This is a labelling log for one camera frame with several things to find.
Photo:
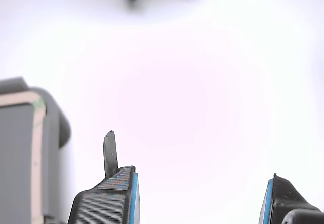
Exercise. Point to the light gray tray box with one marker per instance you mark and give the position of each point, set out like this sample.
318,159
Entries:
54,122

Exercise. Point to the beige adhesive liner frame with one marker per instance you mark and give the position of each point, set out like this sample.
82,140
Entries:
38,158

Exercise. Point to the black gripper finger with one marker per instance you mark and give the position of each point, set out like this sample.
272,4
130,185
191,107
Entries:
283,198
101,206

